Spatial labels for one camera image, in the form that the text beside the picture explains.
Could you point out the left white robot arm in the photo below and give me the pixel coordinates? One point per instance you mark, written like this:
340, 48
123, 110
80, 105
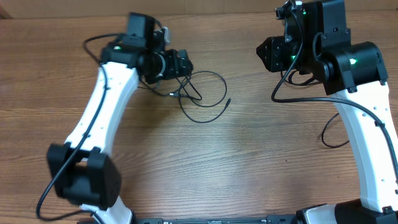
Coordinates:
81, 168

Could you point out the cardboard wall panel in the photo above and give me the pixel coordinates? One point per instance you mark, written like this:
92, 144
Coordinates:
32, 9

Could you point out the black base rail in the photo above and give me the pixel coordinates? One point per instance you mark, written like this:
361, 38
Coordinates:
269, 219

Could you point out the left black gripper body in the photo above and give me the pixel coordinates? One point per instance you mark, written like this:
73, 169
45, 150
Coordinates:
173, 69

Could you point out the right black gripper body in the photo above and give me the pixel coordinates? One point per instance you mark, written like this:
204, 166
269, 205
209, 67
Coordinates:
280, 56

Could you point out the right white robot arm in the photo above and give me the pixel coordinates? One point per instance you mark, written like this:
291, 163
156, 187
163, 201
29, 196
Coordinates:
317, 42

